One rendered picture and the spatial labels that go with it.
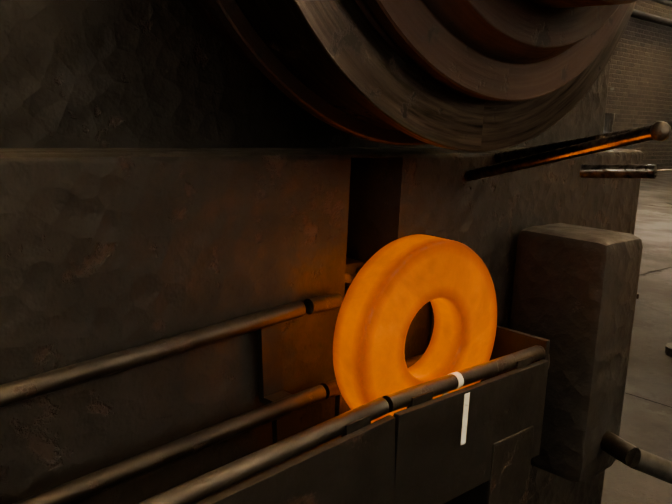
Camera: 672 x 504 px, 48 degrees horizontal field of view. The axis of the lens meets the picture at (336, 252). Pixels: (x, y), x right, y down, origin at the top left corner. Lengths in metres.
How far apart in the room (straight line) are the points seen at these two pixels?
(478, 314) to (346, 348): 0.13
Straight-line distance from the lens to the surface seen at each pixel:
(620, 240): 0.75
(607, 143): 0.59
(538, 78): 0.57
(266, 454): 0.46
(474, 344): 0.62
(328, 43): 0.43
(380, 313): 0.53
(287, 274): 0.56
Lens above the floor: 0.90
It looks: 11 degrees down
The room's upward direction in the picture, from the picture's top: 3 degrees clockwise
